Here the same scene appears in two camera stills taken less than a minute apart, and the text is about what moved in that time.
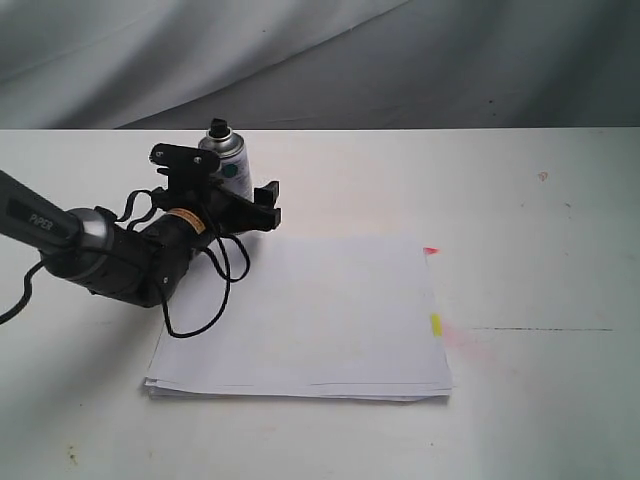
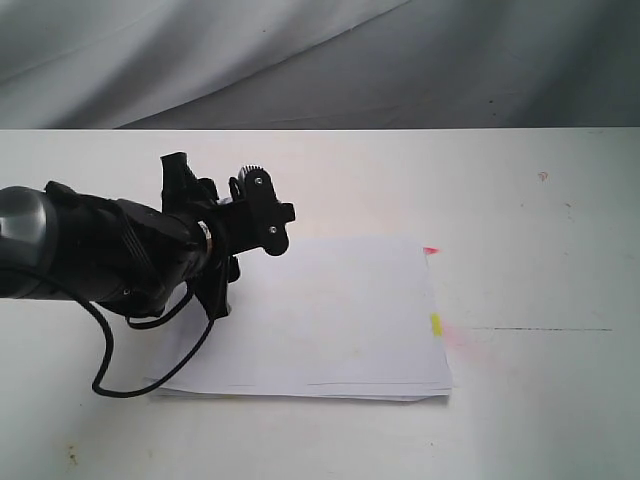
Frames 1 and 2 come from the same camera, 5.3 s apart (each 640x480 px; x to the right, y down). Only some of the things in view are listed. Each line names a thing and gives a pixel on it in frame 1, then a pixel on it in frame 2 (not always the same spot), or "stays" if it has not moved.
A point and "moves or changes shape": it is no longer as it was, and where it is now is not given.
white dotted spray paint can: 233,172 moves or changes shape
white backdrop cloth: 319,64 stays
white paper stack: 315,317 stays
